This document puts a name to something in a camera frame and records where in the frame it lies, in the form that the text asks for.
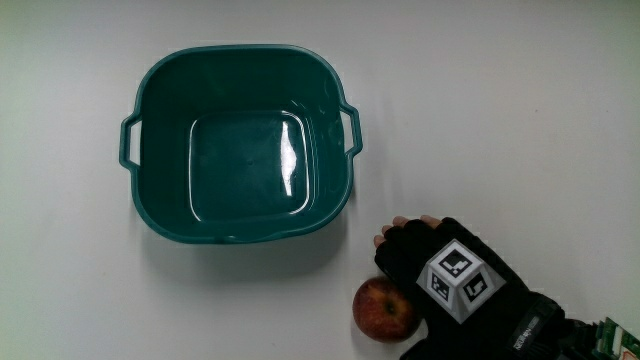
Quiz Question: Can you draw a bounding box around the green plastic basin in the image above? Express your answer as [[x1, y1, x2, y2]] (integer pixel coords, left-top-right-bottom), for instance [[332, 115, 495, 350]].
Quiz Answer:
[[118, 43, 364, 245]]

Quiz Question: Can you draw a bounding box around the white desk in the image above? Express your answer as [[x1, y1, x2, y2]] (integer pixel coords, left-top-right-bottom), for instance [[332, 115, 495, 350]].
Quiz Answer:
[[0, 0, 640, 360]]

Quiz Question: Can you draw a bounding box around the person's right hand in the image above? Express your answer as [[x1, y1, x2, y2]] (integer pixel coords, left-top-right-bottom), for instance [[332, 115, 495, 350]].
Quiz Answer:
[[372, 214, 567, 360]]

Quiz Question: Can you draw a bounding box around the red apple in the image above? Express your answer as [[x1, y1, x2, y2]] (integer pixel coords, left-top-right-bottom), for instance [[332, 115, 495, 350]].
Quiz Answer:
[[351, 275, 422, 344]]

